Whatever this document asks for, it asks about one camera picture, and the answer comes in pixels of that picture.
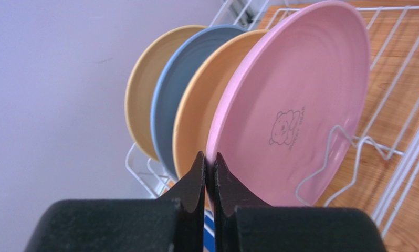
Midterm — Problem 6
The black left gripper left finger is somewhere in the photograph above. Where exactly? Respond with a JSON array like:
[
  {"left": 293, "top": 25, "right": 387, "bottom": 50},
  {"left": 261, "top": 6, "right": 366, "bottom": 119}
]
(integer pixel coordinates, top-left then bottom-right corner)
[{"left": 25, "top": 152, "right": 205, "bottom": 251}]

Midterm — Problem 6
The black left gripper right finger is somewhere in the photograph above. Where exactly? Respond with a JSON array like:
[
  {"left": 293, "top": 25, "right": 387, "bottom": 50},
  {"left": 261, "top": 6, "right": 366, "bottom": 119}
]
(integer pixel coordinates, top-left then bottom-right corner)
[{"left": 213, "top": 154, "right": 386, "bottom": 251}]

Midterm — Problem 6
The orange plate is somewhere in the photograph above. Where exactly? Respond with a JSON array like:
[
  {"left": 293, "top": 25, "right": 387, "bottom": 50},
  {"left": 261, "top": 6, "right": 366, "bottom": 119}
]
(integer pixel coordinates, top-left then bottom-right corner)
[{"left": 172, "top": 29, "right": 269, "bottom": 211}]

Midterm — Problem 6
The pink plate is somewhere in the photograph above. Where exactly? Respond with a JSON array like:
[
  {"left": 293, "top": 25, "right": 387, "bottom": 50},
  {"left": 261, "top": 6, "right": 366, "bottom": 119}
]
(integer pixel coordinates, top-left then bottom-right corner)
[{"left": 206, "top": 1, "right": 370, "bottom": 206}]

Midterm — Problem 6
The blue folder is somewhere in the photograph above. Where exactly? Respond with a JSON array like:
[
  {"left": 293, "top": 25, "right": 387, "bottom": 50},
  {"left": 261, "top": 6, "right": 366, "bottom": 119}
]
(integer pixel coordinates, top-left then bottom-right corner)
[{"left": 203, "top": 210, "right": 216, "bottom": 252}]

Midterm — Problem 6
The yellow plate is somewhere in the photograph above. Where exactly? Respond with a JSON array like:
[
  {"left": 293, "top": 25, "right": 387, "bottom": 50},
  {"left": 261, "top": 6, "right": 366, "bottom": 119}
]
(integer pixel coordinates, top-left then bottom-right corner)
[{"left": 124, "top": 25, "right": 206, "bottom": 161}]

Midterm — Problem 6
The blue plate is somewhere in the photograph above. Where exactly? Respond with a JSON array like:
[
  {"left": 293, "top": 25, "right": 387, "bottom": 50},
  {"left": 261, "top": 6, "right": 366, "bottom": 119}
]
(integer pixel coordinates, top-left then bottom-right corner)
[{"left": 150, "top": 25, "right": 247, "bottom": 181}]

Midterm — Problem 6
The white wire dish rack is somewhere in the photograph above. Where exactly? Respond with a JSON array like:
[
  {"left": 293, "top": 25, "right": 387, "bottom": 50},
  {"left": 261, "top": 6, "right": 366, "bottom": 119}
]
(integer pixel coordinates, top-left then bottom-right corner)
[{"left": 125, "top": 1, "right": 419, "bottom": 236}]

